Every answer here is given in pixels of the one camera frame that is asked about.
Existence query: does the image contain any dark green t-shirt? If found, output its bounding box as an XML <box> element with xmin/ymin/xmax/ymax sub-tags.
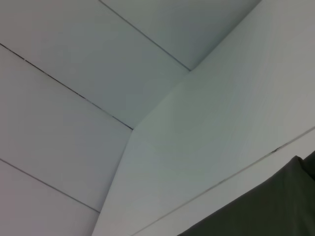
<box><xmin>177</xmin><ymin>151</ymin><xmax>315</xmax><ymax>236</ymax></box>

